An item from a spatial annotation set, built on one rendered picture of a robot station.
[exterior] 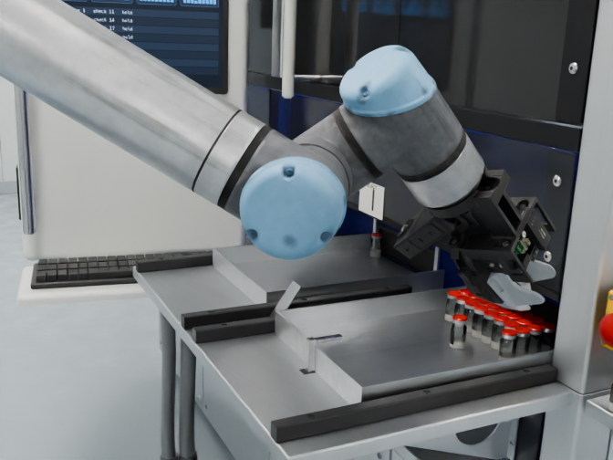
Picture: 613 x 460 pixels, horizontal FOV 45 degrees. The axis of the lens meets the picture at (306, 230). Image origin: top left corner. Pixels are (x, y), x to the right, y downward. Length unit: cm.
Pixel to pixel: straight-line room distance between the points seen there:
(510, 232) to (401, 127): 16
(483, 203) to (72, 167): 113
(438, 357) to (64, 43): 68
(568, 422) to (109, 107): 72
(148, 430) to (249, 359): 164
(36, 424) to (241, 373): 181
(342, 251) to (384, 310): 36
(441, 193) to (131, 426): 208
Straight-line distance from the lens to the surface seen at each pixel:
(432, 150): 69
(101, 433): 265
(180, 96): 57
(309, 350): 98
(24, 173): 164
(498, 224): 75
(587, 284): 98
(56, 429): 271
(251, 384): 96
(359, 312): 116
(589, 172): 96
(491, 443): 112
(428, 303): 123
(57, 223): 172
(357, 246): 153
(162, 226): 173
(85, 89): 59
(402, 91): 66
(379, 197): 134
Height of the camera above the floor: 131
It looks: 15 degrees down
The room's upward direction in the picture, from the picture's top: 2 degrees clockwise
